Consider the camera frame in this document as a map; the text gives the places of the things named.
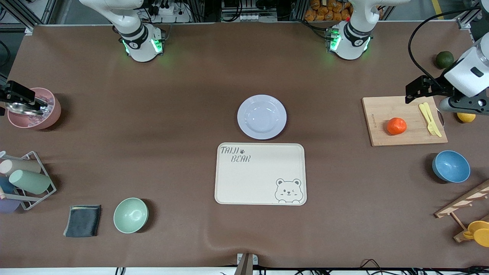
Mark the pink bowl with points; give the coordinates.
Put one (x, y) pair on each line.
(42, 121)

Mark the wooden cutting board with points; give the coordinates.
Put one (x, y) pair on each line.
(382, 110)

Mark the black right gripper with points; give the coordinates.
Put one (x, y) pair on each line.
(15, 93)

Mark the yellow mug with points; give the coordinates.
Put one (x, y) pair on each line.
(481, 233)

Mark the mint green cup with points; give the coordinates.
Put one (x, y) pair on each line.
(30, 181)

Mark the table edge mounting bracket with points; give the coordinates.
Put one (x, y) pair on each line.
(246, 265)

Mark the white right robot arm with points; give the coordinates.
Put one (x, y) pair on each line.
(143, 53)

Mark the yellow plastic knife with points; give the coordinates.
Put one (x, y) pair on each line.
(435, 124)

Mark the mint green bowl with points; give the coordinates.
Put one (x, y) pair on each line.
(130, 215)

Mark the yellow lemon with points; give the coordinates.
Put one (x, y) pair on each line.
(466, 118)

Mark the cream bear print tray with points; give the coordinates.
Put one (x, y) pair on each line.
(259, 179)

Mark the metal scoop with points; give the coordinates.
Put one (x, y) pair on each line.
(23, 108)

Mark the wooden mug rack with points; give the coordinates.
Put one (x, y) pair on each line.
(458, 202)

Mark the lavender round plate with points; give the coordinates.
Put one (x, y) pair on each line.
(261, 117)

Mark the white power strip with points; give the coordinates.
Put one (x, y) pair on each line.
(168, 11)

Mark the aluminium frame profile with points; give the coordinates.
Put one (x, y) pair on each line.
(464, 23)
(28, 29)

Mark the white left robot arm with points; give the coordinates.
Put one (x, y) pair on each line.
(349, 49)

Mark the purple cup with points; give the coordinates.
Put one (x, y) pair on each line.
(7, 205)

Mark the beige cup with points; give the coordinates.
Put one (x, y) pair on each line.
(19, 167)

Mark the dark green avocado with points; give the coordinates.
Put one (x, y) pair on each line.
(445, 60)

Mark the dark grey folded cloth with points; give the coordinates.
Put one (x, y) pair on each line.
(82, 221)

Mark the blue bowl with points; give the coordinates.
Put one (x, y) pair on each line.
(452, 168)

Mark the blue cup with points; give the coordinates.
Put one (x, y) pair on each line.
(5, 185)

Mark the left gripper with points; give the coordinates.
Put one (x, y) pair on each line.
(438, 86)

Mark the orange mandarin fruit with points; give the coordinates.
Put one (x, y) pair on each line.
(396, 126)

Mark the orange bread rolls bag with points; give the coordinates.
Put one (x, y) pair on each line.
(324, 13)

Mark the yellow plastic fork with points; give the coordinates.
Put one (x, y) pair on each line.
(427, 118)

